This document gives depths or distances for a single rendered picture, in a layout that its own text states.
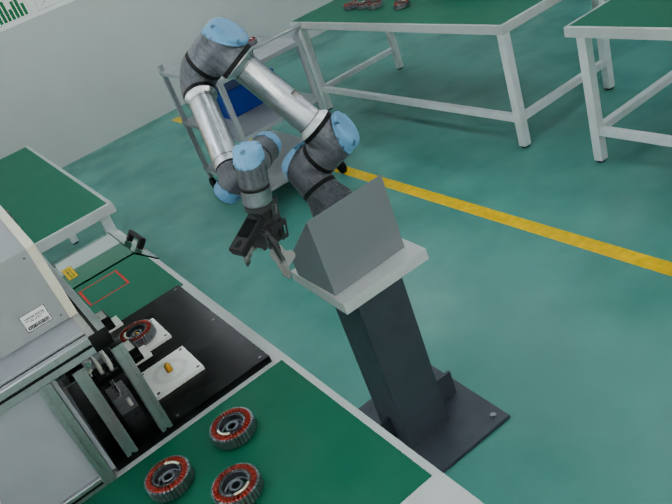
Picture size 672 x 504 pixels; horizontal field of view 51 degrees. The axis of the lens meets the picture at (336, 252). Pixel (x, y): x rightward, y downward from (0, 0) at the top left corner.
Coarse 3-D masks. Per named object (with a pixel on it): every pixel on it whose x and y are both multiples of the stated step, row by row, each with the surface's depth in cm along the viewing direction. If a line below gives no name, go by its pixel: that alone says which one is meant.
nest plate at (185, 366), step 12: (180, 348) 206; (168, 360) 203; (180, 360) 201; (192, 360) 199; (144, 372) 202; (156, 372) 200; (180, 372) 196; (192, 372) 194; (156, 384) 195; (168, 384) 193; (180, 384) 193; (156, 396) 190
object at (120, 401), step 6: (120, 384) 193; (108, 390) 192; (114, 390) 191; (120, 390) 190; (126, 390) 189; (114, 396) 189; (120, 396) 188; (126, 396) 189; (132, 396) 190; (114, 402) 187; (120, 402) 188; (126, 402) 189; (120, 408) 189; (126, 408) 190; (132, 408) 191
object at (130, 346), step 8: (128, 344) 190; (136, 352) 188; (144, 352) 192; (112, 360) 190; (136, 360) 188; (144, 360) 190; (96, 368) 189; (104, 368) 188; (120, 368) 186; (104, 376) 185; (112, 376) 185; (96, 384) 183; (104, 384) 185; (112, 384) 187; (120, 392) 189
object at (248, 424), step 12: (240, 408) 174; (216, 420) 173; (228, 420) 174; (240, 420) 174; (252, 420) 170; (216, 432) 170; (228, 432) 168; (240, 432) 167; (252, 432) 170; (216, 444) 169; (228, 444) 167; (240, 444) 168
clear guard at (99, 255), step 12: (96, 240) 219; (108, 240) 216; (120, 240) 214; (72, 252) 217; (84, 252) 214; (96, 252) 211; (108, 252) 208; (120, 252) 205; (132, 252) 203; (144, 252) 208; (60, 264) 212; (72, 264) 209; (84, 264) 206; (96, 264) 204; (108, 264) 201; (84, 276) 199; (72, 288) 195
